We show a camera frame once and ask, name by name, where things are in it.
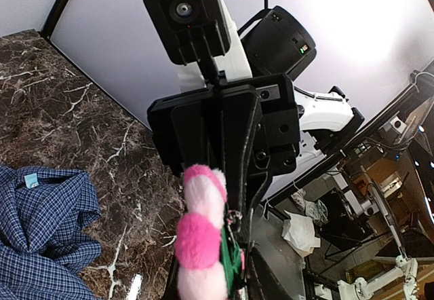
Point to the right black frame post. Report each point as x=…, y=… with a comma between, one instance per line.
x=53, y=18

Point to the blue checked shirt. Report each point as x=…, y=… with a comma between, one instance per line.
x=43, y=247

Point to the pink pompom brooch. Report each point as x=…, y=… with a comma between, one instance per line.
x=210, y=260

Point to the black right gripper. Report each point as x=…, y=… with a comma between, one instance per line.
x=241, y=127

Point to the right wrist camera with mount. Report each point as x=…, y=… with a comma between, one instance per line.
x=201, y=39

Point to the crumpled white plastic bag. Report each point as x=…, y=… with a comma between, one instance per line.
x=299, y=232

